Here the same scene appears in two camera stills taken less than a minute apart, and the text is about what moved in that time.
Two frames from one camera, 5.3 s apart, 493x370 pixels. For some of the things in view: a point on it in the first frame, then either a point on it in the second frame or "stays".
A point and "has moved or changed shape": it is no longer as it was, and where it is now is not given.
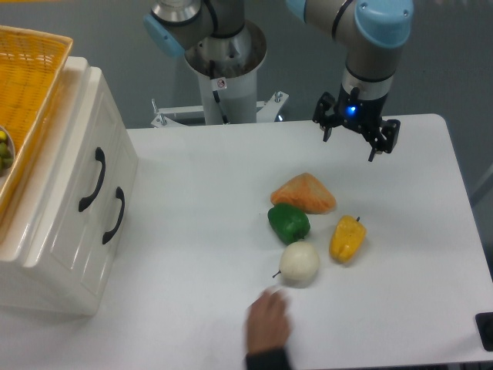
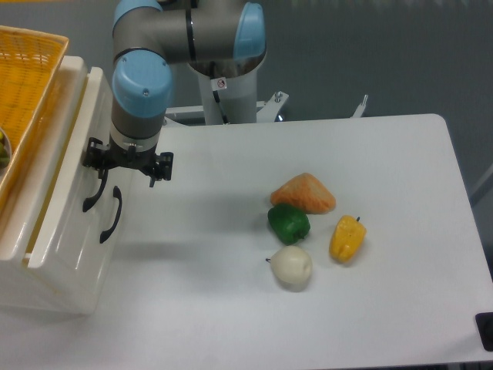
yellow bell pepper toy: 348,235 stays
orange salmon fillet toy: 306,191 stays
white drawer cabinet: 62,230 stays
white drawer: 80,180 has moved or changed shape
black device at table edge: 484,325 stays
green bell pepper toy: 290,223 stays
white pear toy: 299,264 has moved or changed shape
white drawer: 110,224 stays
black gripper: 363,116 -> 100,156
